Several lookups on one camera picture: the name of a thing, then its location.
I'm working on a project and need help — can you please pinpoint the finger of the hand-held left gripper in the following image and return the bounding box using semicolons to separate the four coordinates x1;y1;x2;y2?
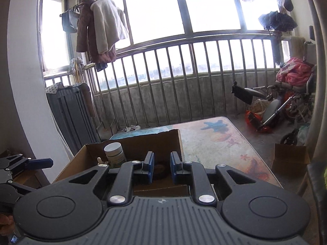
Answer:
0;154;54;178
0;181;37;206

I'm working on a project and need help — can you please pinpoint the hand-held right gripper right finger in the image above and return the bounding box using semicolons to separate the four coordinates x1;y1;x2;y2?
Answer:
170;151;255;205

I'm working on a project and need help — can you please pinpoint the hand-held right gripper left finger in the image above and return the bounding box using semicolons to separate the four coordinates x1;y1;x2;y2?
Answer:
69;151;155;206

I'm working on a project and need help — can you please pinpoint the black tape roll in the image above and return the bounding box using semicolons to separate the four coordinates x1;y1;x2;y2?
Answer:
153;162;172;183

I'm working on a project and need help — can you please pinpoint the large cardboard box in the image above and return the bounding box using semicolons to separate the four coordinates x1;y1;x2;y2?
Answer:
52;129;191;197

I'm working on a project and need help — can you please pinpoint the white bottle with grey lid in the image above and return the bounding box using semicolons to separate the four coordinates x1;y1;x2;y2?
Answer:
104;142;127;169

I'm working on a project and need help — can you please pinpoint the person's left hand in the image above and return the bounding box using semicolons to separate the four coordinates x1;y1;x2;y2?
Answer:
0;213;14;233

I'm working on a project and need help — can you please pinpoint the grey folding cabinet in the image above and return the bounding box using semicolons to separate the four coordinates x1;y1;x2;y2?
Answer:
46;82;101;156

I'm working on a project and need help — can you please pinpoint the perforated white board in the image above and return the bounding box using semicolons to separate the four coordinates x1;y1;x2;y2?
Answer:
46;82;65;95

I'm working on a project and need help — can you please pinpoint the brown cardboard sheet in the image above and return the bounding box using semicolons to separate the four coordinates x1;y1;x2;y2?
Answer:
77;83;97;118

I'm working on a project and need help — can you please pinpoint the red bag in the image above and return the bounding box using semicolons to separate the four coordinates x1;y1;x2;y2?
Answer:
246;110;272;133

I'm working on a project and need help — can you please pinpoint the mop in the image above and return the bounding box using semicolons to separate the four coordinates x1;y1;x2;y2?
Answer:
68;57;85;85

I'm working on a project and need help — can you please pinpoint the small cardboard box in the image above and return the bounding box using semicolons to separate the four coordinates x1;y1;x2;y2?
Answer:
271;143;311;177

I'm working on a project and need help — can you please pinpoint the wheelchair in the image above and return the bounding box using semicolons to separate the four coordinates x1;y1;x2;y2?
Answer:
231;41;318;133

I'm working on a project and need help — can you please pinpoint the small black wheel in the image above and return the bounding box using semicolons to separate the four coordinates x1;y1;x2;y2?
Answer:
280;129;300;146

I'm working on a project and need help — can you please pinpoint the brown jacket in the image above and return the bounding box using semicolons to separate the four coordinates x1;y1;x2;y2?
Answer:
76;0;116;64

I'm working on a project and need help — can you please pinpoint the metal balcony railing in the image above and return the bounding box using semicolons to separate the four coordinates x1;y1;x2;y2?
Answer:
43;33;284;133

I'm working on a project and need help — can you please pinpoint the dark hanging bag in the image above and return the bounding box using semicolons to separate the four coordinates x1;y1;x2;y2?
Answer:
61;9;80;33

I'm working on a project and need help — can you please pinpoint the white fleece jacket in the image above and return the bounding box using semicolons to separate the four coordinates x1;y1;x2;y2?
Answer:
91;0;129;55

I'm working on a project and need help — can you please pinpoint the pink blanket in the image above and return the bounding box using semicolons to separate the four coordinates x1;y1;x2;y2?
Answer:
276;57;316;92

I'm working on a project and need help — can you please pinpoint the hanging beige towel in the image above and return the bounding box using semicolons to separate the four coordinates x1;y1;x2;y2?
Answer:
291;37;306;57

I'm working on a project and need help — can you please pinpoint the dark frilly umbrella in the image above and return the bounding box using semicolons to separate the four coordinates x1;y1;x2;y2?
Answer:
258;11;298;32

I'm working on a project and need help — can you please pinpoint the dark hanging hat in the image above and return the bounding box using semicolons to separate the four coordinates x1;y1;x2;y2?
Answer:
277;0;294;13

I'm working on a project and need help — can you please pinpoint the metal window frame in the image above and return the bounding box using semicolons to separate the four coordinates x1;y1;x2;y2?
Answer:
39;0;281;72

